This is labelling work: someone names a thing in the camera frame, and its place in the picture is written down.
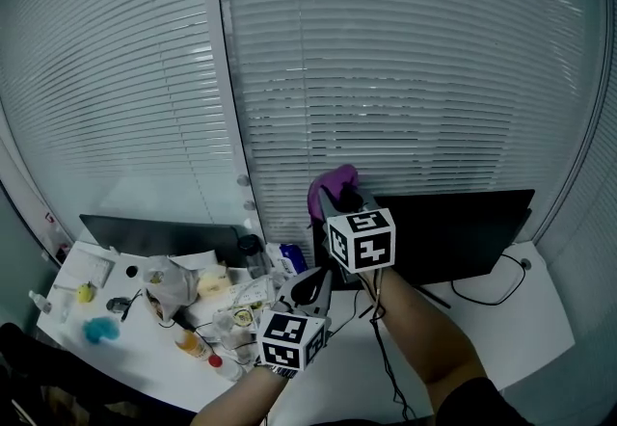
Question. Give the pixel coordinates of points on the black computer monitor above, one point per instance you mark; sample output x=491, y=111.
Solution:
x=448, y=236

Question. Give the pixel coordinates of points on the person's left forearm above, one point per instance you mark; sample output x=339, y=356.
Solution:
x=241, y=397

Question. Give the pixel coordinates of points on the white wet wipes packet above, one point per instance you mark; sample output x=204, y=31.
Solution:
x=291, y=259

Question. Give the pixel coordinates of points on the blue fluffy ball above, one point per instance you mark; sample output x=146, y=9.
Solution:
x=100, y=329

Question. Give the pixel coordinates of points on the clear bottle with red cap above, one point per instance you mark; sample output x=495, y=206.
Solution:
x=225, y=366

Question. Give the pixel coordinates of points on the grey window frame post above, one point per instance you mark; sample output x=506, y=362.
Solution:
x=224, y=77

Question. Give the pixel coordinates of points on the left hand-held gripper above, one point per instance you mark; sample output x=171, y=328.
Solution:
x=289, y=342

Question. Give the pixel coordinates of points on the white power strip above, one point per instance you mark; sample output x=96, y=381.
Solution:
x=248, y=291

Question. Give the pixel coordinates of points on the silver wristwatch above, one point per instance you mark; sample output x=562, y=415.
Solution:
x=277, y=370

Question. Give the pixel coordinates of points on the grey round desk grommet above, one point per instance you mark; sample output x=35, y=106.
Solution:
x=525, y=264

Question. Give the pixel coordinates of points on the white flat box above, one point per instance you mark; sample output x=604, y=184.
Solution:
x=91, y=267

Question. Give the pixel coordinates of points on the round tin with yellow label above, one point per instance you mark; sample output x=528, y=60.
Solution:
x=243, y=316

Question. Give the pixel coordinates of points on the clear plastic cup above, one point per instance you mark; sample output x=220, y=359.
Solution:
x=225, y=325

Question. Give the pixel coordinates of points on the crumpled clear plastic bag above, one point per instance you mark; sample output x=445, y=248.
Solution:
x=169, y=286

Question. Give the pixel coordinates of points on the round grey knob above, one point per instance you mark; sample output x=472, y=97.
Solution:
x=249, y=205

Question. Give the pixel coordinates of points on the yellow toy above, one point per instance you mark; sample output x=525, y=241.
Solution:
x=85, y=293

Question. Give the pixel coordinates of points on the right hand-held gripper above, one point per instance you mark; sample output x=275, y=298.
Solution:
x=362, y=241

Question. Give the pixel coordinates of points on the orange bottle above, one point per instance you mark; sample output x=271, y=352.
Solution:
x=192, y=344

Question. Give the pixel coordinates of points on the black thin monitor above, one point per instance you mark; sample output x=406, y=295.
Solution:
x=159, y=236

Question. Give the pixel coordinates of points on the small clear spray bottle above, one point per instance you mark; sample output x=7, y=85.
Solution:
x=39, y=301

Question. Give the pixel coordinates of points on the purple cloth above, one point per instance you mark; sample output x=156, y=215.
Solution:
x=332, y=180

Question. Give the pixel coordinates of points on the grey computer mouse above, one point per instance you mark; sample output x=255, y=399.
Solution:
x=117, y=304

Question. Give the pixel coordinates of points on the white window blind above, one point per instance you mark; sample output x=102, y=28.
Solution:
x=410, y=77
x=106, y=87

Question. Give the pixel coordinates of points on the person's right forearm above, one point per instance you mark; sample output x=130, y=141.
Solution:
x=424, y=332

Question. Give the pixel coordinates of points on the clear bottle with black cap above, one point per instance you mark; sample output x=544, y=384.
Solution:
x=253, y=253

